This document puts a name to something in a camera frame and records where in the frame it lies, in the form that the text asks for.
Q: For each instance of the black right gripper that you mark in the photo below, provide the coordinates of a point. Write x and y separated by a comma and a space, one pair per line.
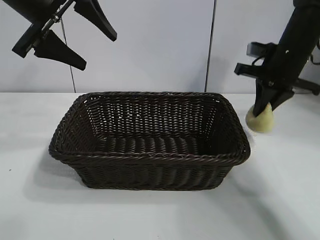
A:
285, 67

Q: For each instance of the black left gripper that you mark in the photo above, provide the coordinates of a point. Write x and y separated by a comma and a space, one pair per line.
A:
37, 15

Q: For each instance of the pale yellow egg yolk pastry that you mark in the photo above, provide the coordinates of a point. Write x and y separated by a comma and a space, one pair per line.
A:
263, 125

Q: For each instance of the dark brown woven basket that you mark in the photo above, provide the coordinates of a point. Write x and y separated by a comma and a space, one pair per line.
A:
150, 175

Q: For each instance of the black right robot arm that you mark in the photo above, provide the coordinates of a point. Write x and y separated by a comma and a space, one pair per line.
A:
305, 20

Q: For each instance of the thin grey vertical rod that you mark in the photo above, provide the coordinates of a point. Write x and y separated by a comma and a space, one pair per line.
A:
73, 80
210, 45

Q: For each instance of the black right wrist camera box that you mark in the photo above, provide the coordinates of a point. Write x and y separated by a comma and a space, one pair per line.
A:
255, 48

